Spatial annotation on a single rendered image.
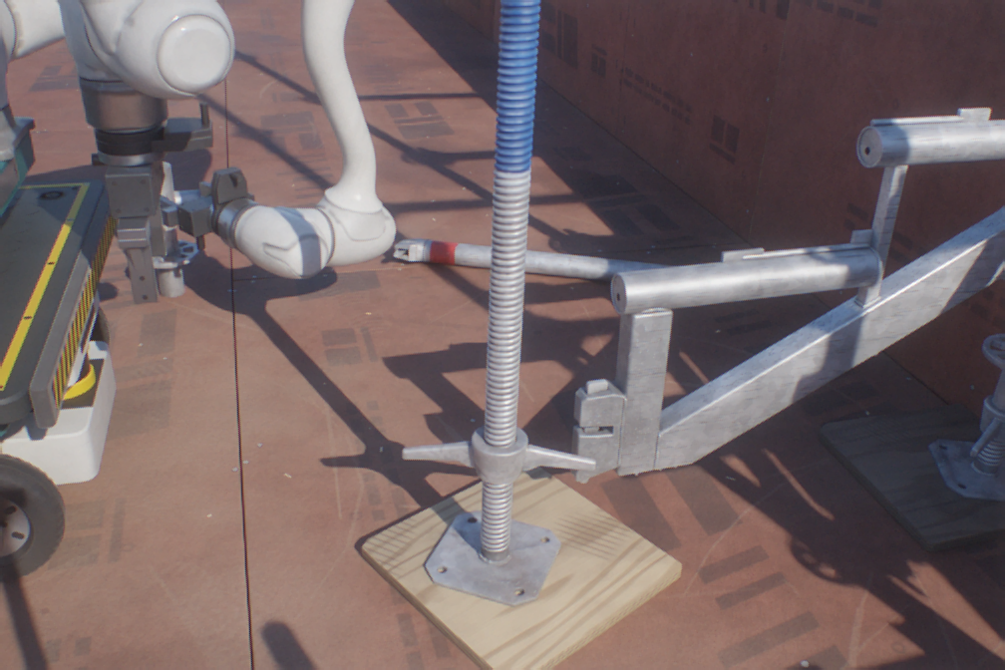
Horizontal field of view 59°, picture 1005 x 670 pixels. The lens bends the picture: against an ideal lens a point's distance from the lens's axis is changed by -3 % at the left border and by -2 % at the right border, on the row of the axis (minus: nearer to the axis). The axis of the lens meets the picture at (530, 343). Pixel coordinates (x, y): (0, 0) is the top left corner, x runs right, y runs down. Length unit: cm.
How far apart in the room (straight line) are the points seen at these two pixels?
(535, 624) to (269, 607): 33
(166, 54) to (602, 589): 79
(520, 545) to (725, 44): 154
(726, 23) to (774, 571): 151
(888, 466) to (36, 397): 119
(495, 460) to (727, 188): 146
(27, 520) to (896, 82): 159
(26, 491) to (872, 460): 120
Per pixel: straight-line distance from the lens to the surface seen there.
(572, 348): 173
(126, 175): 108
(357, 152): 158
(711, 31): 249
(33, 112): 345
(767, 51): 225
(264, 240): 153
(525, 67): 91
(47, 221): 151
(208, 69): 89
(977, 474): 158
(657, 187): 263
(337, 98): 151
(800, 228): 213
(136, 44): 89
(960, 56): 175
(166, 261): 193
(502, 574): 119
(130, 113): 108
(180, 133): 110
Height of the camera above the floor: 84
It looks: 29 degrees down
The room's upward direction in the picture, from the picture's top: 4 degrees clockwise
